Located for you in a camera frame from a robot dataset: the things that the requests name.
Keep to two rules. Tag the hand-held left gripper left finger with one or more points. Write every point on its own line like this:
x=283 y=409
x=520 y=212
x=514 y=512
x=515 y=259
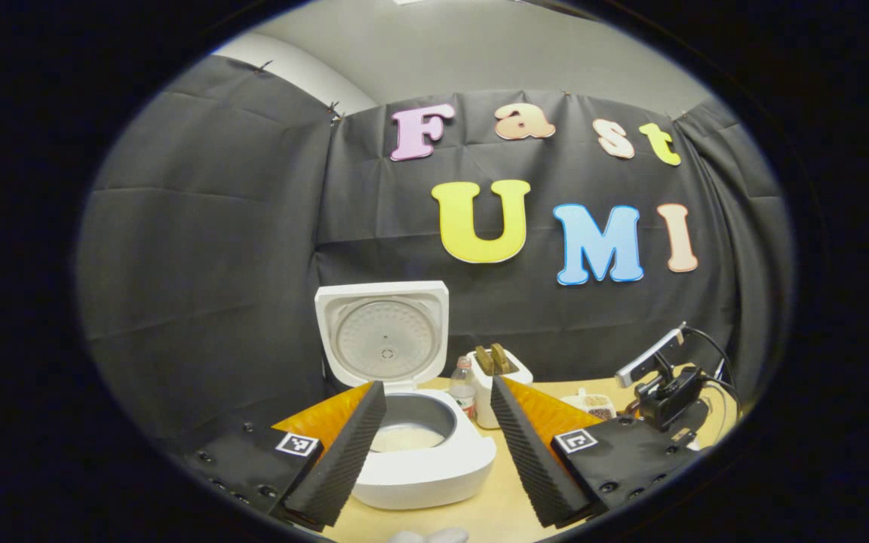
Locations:
x=344 y=460

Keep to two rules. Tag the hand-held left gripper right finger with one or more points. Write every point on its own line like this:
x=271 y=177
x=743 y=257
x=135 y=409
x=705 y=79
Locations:
x=529 y=460

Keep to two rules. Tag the white rice cooker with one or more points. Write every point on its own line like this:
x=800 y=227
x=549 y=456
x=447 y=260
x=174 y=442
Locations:
x=434 y=471

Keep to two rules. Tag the white divided grain dish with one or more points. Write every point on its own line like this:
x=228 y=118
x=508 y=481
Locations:
x=593 y=403

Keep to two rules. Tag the white toaster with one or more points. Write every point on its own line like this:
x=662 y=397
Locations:
x=483 y=392

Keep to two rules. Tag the clear plastic bottle red label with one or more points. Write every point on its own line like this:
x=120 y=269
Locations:
x=463 y=388

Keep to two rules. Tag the brown toast slice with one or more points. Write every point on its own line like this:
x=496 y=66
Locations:
x=500 y=357
x=483 y=360

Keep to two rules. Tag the black backdrop cloth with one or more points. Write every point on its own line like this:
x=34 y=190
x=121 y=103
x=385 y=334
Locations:
x=216 y=264

